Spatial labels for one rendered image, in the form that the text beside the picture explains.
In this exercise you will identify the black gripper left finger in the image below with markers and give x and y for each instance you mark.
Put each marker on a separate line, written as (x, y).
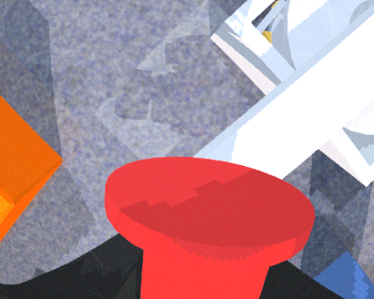
(113, 270)

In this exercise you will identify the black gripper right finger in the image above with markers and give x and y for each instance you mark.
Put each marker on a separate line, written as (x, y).
(285, 281)

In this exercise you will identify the blue rectangular frame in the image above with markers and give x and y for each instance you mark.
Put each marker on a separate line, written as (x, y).
(346, 279)

